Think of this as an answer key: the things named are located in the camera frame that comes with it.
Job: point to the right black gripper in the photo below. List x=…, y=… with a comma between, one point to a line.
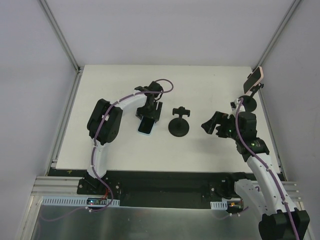
x=220, y=126

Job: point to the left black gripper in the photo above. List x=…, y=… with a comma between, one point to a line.
x=149, y=112

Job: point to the blue case phone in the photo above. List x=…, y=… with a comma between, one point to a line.
x=146, y=125

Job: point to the black phone stand one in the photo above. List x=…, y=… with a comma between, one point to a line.
x=179, y=127

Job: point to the black phone stand two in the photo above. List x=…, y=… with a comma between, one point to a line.
x=249, y=102

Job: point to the pink case phone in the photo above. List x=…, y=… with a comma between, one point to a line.
x=253, y=79

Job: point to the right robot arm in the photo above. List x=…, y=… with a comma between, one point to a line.
x=277, y=214

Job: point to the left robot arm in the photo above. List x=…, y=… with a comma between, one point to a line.
x=104, y=126

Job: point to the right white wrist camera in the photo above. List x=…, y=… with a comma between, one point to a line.
x=237, y=104

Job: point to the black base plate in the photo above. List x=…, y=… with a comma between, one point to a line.
x=154, y=189

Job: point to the right white cable duct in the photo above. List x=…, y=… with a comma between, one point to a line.
x=219, y=205

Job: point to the white cable duct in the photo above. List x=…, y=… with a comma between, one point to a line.
x=219, y=205
x=79, y=201

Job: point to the right aluminium frame post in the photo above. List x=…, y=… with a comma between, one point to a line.
x=294, y=5

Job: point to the aluminium frame post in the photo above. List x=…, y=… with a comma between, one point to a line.
x=294, y=5
x=59, y=34

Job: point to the left aluminium frame post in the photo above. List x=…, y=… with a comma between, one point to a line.
x=59, y=34

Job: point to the left white cable duct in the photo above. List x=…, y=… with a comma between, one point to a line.
x=79, y=201

